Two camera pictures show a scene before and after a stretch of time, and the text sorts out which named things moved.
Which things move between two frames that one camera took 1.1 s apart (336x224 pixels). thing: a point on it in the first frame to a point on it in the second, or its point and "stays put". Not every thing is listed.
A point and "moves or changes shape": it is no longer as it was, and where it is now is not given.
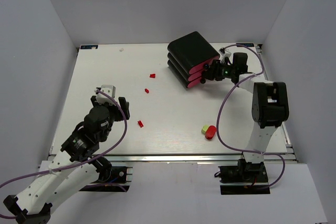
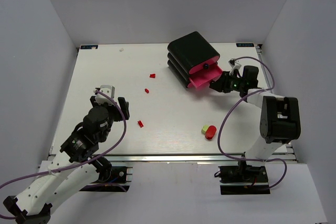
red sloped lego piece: [140, 124] stays put
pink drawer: [195, 74] moves or changes shape
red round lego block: [210, 132] stays put
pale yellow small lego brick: [204, 129] stays put
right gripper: [214, 70] to [226, 81]
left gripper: [122, 106] stays put
